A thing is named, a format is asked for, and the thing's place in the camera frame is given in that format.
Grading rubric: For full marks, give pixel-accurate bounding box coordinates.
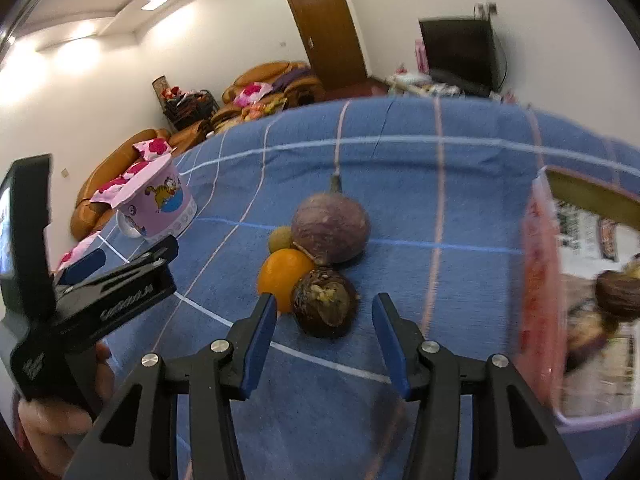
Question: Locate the blue checked tablecloth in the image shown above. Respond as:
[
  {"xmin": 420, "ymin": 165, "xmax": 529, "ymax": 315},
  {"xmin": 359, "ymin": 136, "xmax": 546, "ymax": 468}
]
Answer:
[{"xmin": 50, "ymin": 95, "xmax": 640, "ymax": 480}]

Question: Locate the brown wooden door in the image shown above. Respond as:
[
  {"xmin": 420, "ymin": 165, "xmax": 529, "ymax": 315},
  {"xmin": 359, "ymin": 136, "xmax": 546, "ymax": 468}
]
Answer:
[{"xmin": 283, "ymin": 0, "xmax": 372, "ymax": 92}]

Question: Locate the pink tin box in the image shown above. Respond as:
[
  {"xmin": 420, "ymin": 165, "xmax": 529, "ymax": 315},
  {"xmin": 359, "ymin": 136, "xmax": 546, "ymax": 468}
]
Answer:
[{"xmin": 520, "ymin": 165, "xmax": 640, "ymax": 433}]

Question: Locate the brown leather sofa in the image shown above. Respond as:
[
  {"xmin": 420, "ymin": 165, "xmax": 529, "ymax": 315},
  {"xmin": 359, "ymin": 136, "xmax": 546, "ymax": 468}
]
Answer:
[{"xmin": 70, "ymin": 120, "xmax": 212, "ymax": 241}]

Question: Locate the printed paper liner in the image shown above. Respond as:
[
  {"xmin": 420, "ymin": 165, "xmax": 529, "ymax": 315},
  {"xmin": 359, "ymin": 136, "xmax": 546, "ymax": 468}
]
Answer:
[{"xmin": 555, "ymin": 200, "xmax": 640, "ymax": 418}]

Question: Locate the small yellow-green fruit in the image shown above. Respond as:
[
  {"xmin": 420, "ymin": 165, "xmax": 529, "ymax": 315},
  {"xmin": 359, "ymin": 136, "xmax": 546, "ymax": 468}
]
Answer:
[{"xmin": 268, "ymin": 226, "xmax": 294, "ymax": 254}]

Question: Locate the cluttered coffee table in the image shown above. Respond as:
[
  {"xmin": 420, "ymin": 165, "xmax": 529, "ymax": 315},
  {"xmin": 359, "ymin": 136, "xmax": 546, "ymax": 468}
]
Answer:
[{"xmin": 210, "ymin": 95, "xmax": 289, "ymax": 134}]

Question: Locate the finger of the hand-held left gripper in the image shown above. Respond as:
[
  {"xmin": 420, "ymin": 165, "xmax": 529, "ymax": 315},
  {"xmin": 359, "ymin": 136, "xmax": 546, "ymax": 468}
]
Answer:
[
  {"xmin": 52, "ymin": 247, "xmax": 107, "ymax": 287},
  {"xmin": 70, "ymin": 234, "xmax": 180, "ymax": 295}
]

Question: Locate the white television stand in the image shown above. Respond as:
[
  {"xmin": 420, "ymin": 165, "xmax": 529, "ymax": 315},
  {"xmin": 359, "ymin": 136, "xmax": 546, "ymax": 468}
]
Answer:
[{"xmin": 387, "ymin": 72, "xmax": 501, "ymax": 99}]

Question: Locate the black television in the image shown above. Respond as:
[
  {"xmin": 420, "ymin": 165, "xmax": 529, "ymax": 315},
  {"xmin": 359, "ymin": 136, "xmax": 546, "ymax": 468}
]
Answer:
[{"xmin": 419, "ymin": 16, "xmax": 504, "ymax": 92}]

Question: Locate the pink cartoon mug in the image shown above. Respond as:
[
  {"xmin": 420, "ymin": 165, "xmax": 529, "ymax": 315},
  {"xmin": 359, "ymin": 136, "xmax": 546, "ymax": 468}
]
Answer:
[{"xmin": 116, "ymin": 152, "xmax": 197, "ymax": 243}]

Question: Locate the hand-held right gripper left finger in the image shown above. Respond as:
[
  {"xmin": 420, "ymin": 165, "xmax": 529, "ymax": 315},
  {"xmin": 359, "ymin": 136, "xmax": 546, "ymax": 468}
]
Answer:
[{"xmin": 62, "ymin": 292, "xmax": 278, "ymax": 480}]

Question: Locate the pink floral cushion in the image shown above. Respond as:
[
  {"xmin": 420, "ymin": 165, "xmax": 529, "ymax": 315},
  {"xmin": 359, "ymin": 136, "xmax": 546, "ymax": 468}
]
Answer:
[
  {"xmin": 56, "ymin": 235, "xmax": 101, "ymax": 274},
  {"xmin": 132, "ymin": 139, "xmax": 176, "ymax": 161},
  {"xmin": 90, "ymin": 162, "xmax": 151, "ymax": 206},
  {"xmin": 239, "ymin": 82, "xmax": 274, "ymax": 106}
]

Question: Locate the purple passion fruit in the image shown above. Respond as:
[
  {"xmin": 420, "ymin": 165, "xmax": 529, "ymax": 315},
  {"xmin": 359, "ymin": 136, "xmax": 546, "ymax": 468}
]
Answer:
[{"xmin": 291, "ymin": 172, "xmax": 372, "ymax": 267}]

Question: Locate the small orange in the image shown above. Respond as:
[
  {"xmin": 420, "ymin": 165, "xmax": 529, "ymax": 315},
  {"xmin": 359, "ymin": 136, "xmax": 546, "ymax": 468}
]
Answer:
[{"xmin": 257, "ymin": 248, "xmax": 317, "ymax": 314}]

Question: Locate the person's left hand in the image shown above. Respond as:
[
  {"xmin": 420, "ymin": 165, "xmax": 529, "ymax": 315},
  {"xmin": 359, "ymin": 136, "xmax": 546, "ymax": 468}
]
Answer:
[{"xmin": 16, "ymin": 342, "xmax": 114, "ymax": 480}]

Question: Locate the black storage rack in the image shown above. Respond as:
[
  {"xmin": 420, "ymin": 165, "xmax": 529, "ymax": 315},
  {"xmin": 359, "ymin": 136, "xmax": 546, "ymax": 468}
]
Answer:
[{"xmin": 160, "ymin": 87, "xmax": 221, "ymax": 131}]

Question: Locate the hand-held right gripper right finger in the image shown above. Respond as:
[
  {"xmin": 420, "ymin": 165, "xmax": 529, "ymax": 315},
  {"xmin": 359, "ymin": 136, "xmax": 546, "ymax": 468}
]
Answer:
[{"xmin": 372, "ymin": 292, "xmax": 583, "ymax": 480}]

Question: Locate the brown leather armchair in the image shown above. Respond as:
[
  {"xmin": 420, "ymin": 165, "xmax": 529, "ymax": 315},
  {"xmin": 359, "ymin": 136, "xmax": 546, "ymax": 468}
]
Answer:
[{"xmin": 222, "ymin": 61, "xmax": 326, "ymax": 109}]

